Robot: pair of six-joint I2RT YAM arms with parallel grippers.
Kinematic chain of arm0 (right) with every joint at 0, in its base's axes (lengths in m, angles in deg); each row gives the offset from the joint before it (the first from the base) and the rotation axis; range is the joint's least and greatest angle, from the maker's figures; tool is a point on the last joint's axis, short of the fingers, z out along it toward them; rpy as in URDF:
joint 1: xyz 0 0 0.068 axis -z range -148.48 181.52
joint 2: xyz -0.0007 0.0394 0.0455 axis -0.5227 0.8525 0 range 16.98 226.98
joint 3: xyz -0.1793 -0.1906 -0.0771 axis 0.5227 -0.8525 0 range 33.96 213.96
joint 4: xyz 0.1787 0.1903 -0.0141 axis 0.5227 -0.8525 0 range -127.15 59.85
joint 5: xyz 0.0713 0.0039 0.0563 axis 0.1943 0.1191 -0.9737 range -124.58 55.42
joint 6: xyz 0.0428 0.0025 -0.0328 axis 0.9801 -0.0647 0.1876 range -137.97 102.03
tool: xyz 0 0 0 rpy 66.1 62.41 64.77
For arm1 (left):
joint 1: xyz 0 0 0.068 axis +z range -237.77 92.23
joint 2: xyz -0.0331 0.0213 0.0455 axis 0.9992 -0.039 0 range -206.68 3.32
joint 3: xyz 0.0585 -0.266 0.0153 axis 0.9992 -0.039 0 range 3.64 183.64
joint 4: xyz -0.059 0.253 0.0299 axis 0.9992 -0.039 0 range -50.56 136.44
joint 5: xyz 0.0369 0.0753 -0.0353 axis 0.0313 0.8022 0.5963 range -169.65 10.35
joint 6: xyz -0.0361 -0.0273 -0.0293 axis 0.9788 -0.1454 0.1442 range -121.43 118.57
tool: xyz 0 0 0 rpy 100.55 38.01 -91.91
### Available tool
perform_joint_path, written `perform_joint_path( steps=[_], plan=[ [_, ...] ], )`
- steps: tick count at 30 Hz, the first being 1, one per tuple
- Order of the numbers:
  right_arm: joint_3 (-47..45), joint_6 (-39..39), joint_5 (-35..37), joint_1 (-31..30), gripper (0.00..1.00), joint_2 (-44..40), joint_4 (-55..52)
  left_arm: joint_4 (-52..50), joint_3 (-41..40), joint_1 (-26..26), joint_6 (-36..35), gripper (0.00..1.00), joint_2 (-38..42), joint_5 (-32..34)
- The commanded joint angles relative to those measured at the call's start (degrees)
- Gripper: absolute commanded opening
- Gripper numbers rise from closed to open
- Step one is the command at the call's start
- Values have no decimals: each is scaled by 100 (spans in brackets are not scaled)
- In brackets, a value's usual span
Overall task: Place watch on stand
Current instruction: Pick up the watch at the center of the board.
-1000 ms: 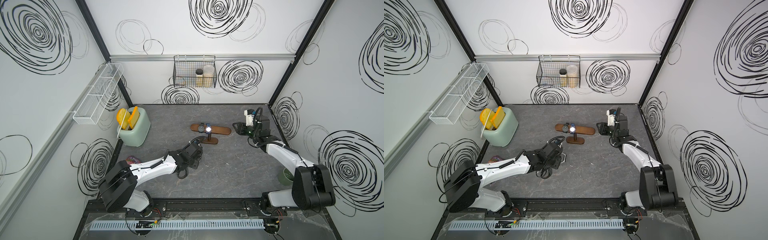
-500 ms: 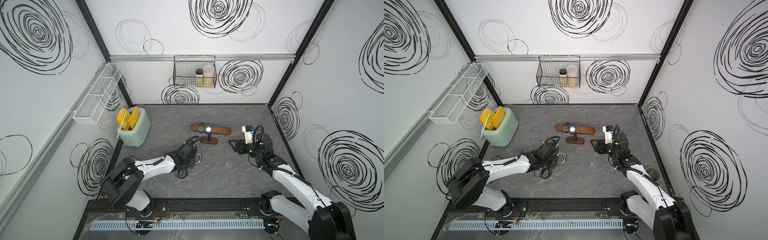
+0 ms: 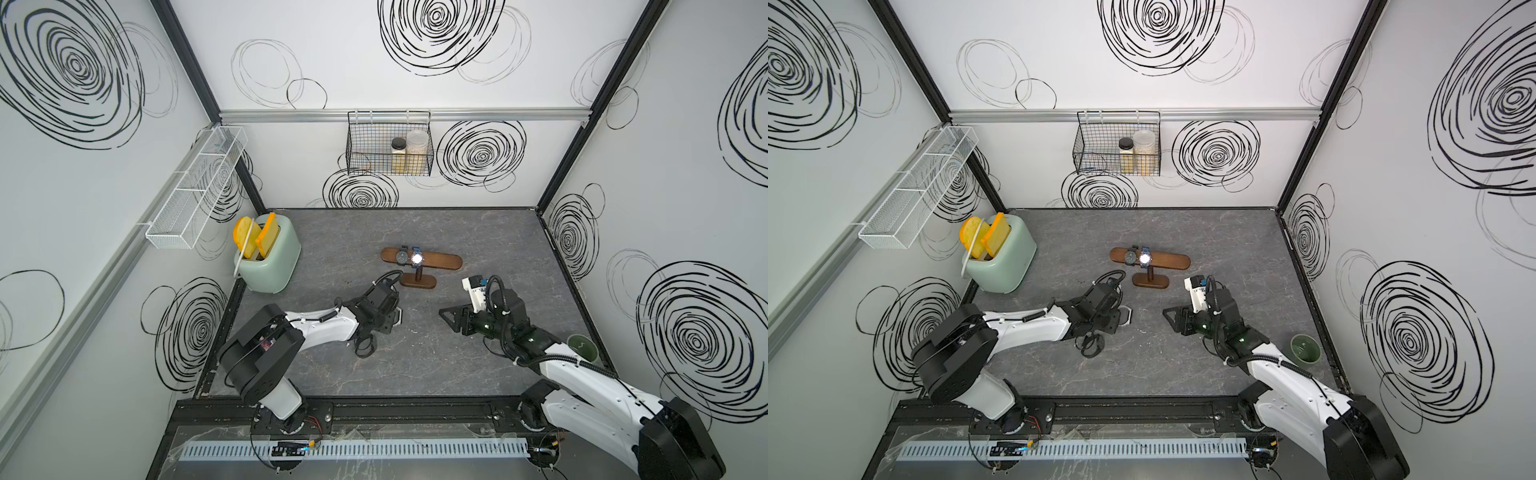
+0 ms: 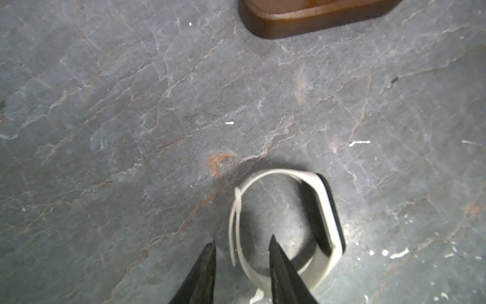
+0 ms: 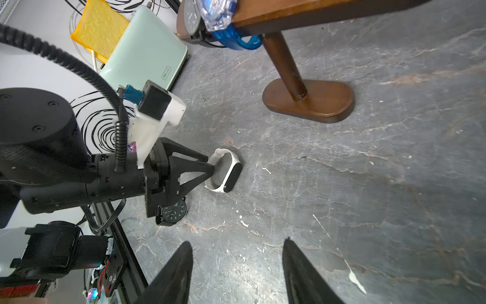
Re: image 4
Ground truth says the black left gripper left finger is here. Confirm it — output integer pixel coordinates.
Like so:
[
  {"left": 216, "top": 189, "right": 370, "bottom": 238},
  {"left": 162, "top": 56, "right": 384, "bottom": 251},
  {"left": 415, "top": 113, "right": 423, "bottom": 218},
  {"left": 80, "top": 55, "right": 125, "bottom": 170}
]
[{"left": 169, "top": 241, "right": 216, "bottom": 304}]

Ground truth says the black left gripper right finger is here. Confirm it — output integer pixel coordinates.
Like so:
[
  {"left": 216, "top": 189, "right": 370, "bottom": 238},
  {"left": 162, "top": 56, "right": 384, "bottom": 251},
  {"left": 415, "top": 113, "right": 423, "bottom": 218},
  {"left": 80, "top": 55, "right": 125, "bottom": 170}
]
[{"left": 269, "top": 235, "right": 318, "bottom": 304}]

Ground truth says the dark wooden watch stand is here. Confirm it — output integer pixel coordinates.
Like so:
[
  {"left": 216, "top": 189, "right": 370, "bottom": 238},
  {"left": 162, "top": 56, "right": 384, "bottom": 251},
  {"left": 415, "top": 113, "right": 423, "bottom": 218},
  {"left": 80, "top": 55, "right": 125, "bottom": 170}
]
[{"left": 238, "top": 0, "right": 400, "bottom": 39}]

